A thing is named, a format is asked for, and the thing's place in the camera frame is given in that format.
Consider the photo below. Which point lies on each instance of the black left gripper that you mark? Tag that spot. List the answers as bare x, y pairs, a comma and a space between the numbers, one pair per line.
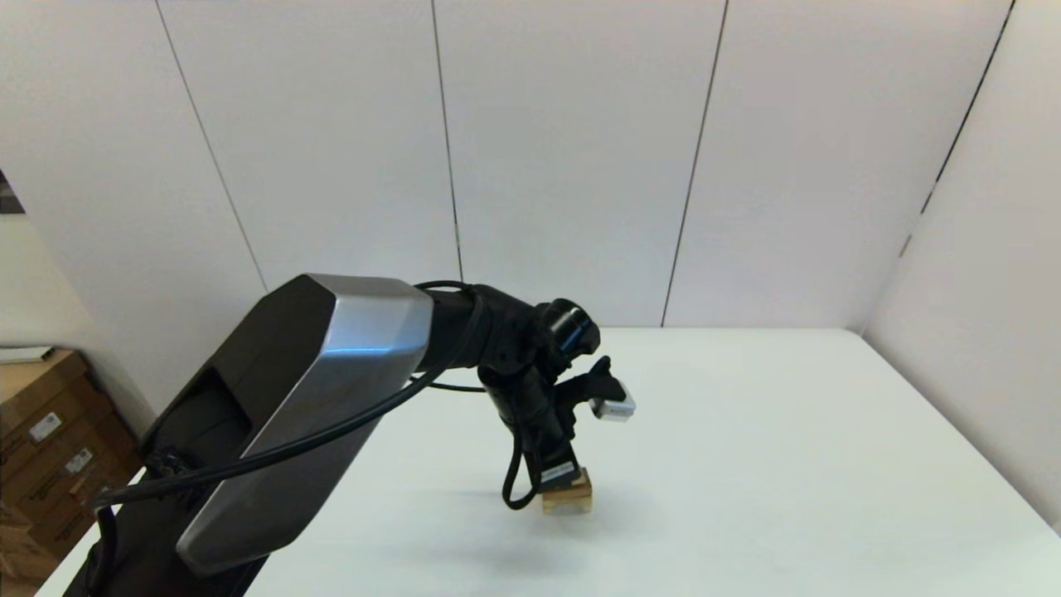
539, 423

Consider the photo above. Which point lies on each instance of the rectangular wooden building block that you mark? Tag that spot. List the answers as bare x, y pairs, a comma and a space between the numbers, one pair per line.
583, 487

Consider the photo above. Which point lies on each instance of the arched wooden building block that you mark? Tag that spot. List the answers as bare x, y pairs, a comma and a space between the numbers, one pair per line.
572, 502

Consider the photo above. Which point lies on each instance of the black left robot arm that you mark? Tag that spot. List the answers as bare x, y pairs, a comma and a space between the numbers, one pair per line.
331, 390

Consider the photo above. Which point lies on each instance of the flat white board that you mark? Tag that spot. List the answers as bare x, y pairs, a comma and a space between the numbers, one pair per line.
25, 354

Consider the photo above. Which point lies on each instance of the dark wall picture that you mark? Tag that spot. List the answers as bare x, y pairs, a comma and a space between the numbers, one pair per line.
8, 197

